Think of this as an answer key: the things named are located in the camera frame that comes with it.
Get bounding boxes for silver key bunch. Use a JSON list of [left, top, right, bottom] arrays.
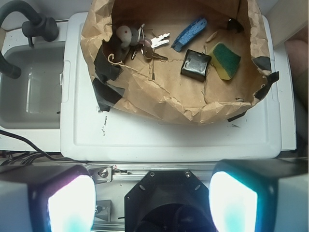
[[131, 24, 170, 60]]

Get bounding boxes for blue sponge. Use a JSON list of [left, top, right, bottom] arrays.
[[171, 17, 208, 52]]

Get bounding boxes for black tape-wrapped box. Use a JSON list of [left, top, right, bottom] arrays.
[[181, 49, 211, 82]]

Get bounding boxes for black cable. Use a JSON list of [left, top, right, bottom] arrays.
[[0, 129, 73, 166]]

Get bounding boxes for black binder clip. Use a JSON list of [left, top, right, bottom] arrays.
[[226, 18, 244, 33]]

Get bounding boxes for white plastic lid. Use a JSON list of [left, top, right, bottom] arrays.
[[60, 13, 282, 163]]

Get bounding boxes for black tape piece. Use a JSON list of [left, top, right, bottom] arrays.
[[92, 78, 125, 112]]

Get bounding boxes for grey sink basin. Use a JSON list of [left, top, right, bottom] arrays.
[[0, 42, 65, 129]]

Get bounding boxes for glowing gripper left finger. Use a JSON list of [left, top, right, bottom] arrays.
[[0, 165, 96, 232]]

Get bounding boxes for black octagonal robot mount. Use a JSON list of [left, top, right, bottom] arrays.
[[124, 170, 216, 232]]

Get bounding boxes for black hose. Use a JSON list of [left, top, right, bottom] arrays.
[[0, 52, 22, 79]]

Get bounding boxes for yellow green scrub sponge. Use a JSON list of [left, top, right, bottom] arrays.
[[208, 43, 241, 80]]

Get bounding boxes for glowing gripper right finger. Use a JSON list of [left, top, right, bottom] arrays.
[[209, 158, 309, 232]]

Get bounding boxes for brown paper bag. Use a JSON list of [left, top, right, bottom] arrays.
[[81, 0, 279, 125]]

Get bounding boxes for black faucet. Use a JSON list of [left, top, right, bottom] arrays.
[[0, 0, 59, 47]]

